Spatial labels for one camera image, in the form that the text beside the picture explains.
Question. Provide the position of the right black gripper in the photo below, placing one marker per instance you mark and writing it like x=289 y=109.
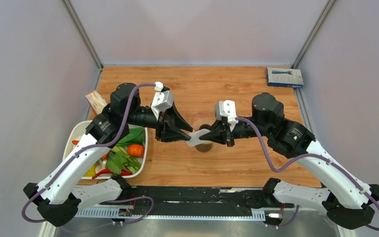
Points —
x=221 y=133

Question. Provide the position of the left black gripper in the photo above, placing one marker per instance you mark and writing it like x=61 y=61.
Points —
x=166 y=127

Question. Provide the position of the smoked glass carafe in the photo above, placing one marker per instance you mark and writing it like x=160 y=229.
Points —
x=204 y=147

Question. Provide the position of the white paper coffee filter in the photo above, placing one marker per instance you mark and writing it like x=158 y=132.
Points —
x=195 y=138

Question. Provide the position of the white vegetable tray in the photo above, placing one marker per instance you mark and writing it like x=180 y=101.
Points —
x=79 y=130

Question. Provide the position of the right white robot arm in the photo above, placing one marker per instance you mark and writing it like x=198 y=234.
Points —
x=345 y=199

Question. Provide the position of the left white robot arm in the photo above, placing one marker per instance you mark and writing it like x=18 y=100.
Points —
x=57 y=196

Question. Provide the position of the coffee filter pack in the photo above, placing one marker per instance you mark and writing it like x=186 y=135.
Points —
x=96 y=102

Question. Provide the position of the green bok choy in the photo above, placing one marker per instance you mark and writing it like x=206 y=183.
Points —
x=135 y=136

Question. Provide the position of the small orange pumpkin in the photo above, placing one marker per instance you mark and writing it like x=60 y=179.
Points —
x=136 y=150

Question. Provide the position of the green leafy vegetable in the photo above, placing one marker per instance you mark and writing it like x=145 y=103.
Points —
x=121 y=163

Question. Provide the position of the red chili pepper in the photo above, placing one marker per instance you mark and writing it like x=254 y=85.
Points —
x=107 y=171

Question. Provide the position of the blue white box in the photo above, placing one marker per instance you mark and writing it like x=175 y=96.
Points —
x=282 y=77

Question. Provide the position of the yellow napa cabbage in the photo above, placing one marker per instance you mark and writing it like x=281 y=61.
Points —
x=91 y=171

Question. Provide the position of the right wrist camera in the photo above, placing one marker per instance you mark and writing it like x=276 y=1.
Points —
x=226 y=109

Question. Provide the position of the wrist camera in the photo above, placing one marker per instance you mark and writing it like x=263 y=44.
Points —
x=163 y=99
x=226 y=109

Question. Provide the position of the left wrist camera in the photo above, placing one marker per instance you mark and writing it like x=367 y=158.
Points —
x=163 y=99

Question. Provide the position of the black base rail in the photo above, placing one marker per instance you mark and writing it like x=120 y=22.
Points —
x=197 y=201

